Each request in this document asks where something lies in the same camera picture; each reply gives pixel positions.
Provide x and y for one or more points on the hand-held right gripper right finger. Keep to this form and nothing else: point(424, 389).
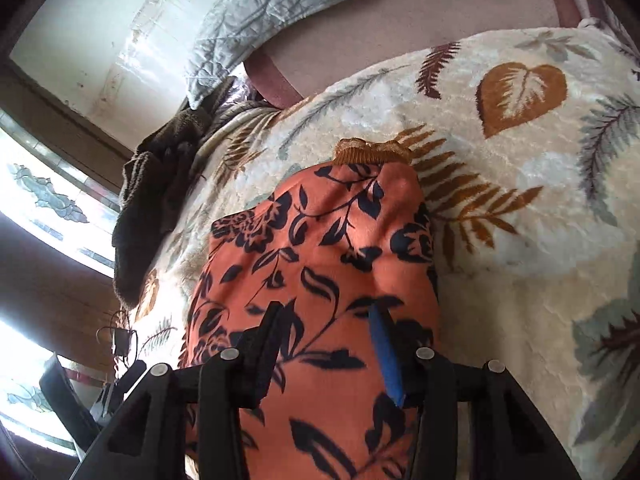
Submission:
point(387, 355)

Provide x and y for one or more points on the grey quilted pillow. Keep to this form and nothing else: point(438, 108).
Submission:
point(280, 5)

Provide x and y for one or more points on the brown fuzzy cloth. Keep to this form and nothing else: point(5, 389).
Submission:
point(150, 210)

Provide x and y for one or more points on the orange floral garment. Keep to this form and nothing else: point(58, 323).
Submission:
point(325, 260)

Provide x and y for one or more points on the pink sofa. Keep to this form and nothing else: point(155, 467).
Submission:
point(400, 35)

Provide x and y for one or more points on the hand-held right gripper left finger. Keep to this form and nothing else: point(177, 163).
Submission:
point(270, 342)

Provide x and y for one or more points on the wooden door with stained glass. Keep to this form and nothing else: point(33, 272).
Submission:
point(50, 280)

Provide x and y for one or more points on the cream leaf-print blanket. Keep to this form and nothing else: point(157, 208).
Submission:
point(500, 285)

